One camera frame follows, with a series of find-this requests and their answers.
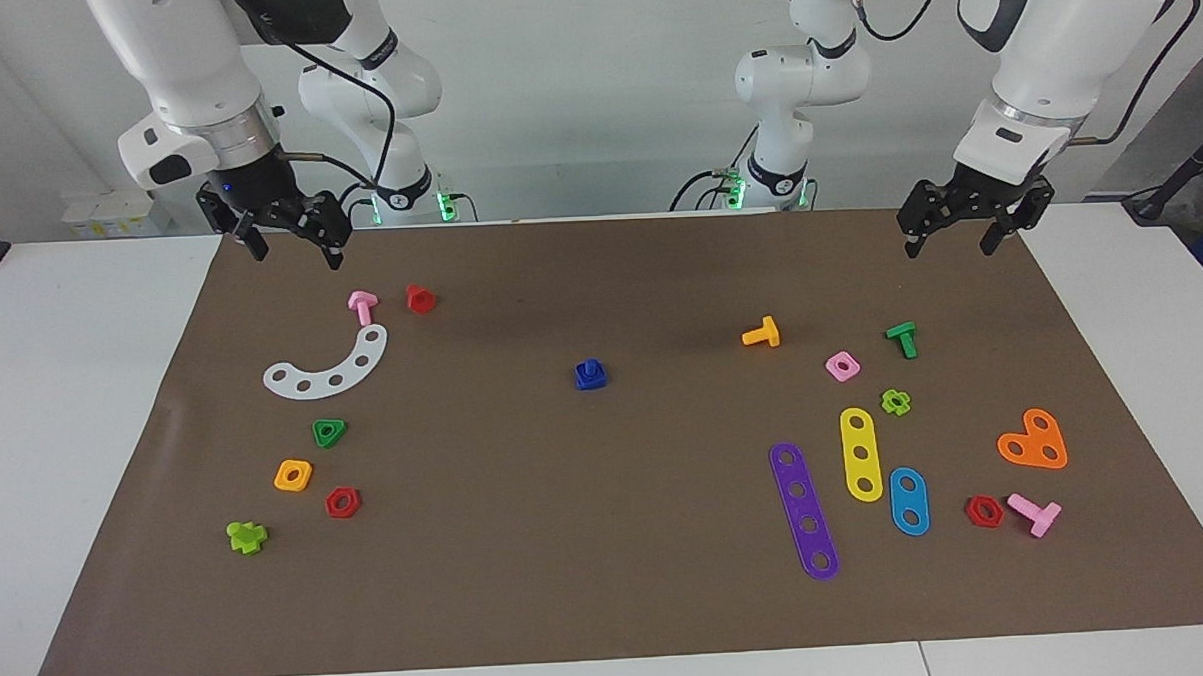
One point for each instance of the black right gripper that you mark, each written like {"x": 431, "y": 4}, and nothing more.
{"x": 251, "y": 185}

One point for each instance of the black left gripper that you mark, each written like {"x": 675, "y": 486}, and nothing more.
{"x": 972, "y": 193}

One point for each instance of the blue triangle-head screw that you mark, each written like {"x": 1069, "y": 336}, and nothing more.
{"x": 588, "y": 365}

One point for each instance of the blue square nut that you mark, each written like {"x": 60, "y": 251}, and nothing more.
{"x": 590, "y": 382}

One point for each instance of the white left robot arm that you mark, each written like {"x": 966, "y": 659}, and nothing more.
{"x": 1062, "y": 52}

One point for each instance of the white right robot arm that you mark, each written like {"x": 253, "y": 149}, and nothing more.
{"x": 192, "y": 62}

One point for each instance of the pink plastic screw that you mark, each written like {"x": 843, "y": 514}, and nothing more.
{"x": 1040, "y": 515}
{"x": 362, "y": 306}

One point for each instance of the green plastic screw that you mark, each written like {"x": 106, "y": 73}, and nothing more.
{"x": 905, "y": 340}

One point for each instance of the white curved perforated strip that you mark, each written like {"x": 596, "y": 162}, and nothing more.
{"x": 350, "y": 371}

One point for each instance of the red plastic screw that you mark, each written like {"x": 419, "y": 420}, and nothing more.
{"x": 420, "y": 300}

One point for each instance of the pink square nut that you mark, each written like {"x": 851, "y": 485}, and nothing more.
{"x": 852, "y": 373}

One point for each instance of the lime green cross nut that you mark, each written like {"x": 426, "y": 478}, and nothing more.
{"x": 904, "y": 407}

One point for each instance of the white background box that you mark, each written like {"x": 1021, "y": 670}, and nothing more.
{"x": 107, "y": 215}

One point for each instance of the green triangle nut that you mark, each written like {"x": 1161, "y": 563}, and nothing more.
{"x": 321, "y": 440}

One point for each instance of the orange heart-shaped plate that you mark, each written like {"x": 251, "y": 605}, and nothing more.
{"x": 1031, "y": 441}

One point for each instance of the orange plastic screw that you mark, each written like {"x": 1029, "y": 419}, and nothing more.
{"x": 764, "y": 334}

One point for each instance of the yellow three-hole strip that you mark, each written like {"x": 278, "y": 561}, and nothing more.
{"x": 859, "y": 439}

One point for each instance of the black stand with base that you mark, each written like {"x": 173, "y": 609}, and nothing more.
{"x": 1181, "y": 173}

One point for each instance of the orange square nut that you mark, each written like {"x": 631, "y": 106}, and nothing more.
{"x": 281, "y": 481}

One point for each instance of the blue two-hole strip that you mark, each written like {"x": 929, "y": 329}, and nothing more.
{"x": 908, "y": 500}

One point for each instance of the red hexagon nut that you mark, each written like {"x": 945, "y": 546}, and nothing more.
{"x": 984, "y": 523}
{"x": 343, "y": 512}

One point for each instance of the lime green cross screw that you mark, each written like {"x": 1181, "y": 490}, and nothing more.
{"x": 246, "y": 539}

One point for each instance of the purple four-hole strip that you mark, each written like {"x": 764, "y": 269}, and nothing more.
{"x": 804, "y": 508}

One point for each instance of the brown table mat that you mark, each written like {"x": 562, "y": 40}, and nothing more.
{"x": 608, "y": 538}

